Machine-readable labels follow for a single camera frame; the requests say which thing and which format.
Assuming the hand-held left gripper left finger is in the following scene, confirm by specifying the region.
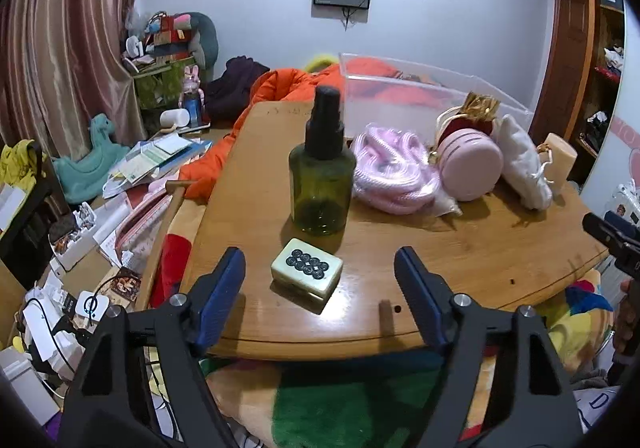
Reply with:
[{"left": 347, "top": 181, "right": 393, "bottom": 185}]
[{"left": 57, "top": 247, "right": 247, "bottom": 448}]

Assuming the wooden shelf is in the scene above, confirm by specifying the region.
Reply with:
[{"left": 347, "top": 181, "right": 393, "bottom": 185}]
[{"left": 575, "top": 0, "right": 627, "bottom": 179}]

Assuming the pink rope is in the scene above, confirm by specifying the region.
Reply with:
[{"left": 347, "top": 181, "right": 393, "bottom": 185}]
[{"left": 350, "top": 124, "right": 463, "bottom": 219}]

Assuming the person's right hand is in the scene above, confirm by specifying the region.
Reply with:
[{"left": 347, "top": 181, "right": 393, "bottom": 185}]
[{"left": 614, "top": 278, "right": 640, "bottom": 355}]

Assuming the red velvet pouch gold trim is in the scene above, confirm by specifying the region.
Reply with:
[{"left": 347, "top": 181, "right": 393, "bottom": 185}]
[{"left": 434, "top": 92, "right": 502, "bottom": 139}]

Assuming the striped brown curtain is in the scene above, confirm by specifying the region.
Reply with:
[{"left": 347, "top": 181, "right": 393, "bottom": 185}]
[{"left": 0, "top": 0, "right": 156, "bottom": 153}]

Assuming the white drawstring pouch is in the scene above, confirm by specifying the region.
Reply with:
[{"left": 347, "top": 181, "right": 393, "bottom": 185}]
[{"left": 496, "top": 114, "right": 555, "bottom": 211}]

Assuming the green storage box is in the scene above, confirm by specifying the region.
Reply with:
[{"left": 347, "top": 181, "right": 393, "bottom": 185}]
[{"left": 132, "top": 58, "right": 198, "bottom": 111}]

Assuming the dark purple clothing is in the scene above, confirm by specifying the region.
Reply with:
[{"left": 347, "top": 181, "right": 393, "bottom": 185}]
[{"left": 205, "top": 56, "right": 273, "bottom": 121}]

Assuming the wooden door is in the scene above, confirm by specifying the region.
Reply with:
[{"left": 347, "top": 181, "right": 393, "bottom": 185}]
[{"left": 532, "top": 0, "right": 596, "bottom": 143}]

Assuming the green spray bottle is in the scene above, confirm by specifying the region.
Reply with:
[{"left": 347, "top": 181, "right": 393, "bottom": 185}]
[{"left": 288, "top": 84, "right": 358, "bottom": 235}]

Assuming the silver suitcase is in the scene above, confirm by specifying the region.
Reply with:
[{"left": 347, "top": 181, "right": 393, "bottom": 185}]
[{"left": 607, "top": 183, "right": 640, "bottom": 223}]

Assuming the grey cushion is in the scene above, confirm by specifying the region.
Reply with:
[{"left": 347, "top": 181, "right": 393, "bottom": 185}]
[{"left": 187, "top": 12, "right": 220, "bottom": 73}]

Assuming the pink round jar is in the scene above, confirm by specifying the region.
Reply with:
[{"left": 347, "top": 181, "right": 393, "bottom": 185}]
[{"left": 436, "top": 130, "right": 504, "bottom": 202}]

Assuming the clear plastic box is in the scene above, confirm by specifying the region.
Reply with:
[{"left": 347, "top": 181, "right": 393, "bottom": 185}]
[{"left": 338, "top": 52, "right": 535, "bottom": 149}]

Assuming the pile of papers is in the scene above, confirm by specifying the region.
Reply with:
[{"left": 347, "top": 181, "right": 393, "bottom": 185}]
[{"left": 102, "top": 134, "right": 213, "bottom": 199}]

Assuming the white cup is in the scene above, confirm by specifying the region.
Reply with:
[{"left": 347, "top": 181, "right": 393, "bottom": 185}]
[{"left": 160, "top": 108, "right": 191, "bottom": 131}]

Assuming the orange jacket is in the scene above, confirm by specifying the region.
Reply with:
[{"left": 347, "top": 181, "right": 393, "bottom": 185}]
[{"left": 178, "top": 55, "right": 451, "bottom": 203}]

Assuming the yellow cloth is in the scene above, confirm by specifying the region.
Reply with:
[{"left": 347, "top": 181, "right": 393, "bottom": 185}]
[{"left": 0, "top": 140, "right": 51, "bottom": 189}]

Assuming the printed blanket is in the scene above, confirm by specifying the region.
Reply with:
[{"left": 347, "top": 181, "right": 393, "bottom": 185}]
[{"left": 150, "top": 198, "right": 621, "bottom": 448}]

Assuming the yellow plush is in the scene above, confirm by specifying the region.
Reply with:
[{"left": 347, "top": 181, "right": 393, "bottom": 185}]
[{"left": 304, "top": 54, "right": 342, "bottom": 74}]

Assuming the teal plush horse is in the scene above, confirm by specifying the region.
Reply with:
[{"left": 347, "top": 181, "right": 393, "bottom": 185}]
[{"left": 52, "top": 114, "right": 132, "bottom": 205}]

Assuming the red patchwork bag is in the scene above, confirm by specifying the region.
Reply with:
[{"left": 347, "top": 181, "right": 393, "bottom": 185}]
[{"left": 145, "top": 12, "right": 201, "bottom": 58}]

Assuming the beige cylinder container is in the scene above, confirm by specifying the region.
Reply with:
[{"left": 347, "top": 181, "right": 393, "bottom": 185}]
[{"left": 537, "top": 133, "right": 578, "bottom": 189}]

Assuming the pink bunny bottle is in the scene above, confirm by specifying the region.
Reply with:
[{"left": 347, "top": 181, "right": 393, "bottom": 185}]
[{"left": 181, "top": 65, "right": 205, "bottom": 126}]

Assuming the mahjong tile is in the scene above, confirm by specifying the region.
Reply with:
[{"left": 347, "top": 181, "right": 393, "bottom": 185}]
[{"left": 270, "top": 238, "right": 344, "bottom": 303}]

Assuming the white wardrobe door pink print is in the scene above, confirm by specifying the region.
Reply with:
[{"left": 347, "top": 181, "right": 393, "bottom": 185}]
[{"left": 580, "top": 2, "right": 640, "bottom": 229}]

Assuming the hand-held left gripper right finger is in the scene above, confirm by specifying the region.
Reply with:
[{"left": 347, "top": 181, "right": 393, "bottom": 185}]
[{"left": 394, "top": 246, "right": 583, "bottom": 448}]

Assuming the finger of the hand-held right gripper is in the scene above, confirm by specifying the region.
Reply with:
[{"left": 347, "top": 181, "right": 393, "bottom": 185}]
[{"left": 582, "top": 210, "right": 640, "bottom": 273}]

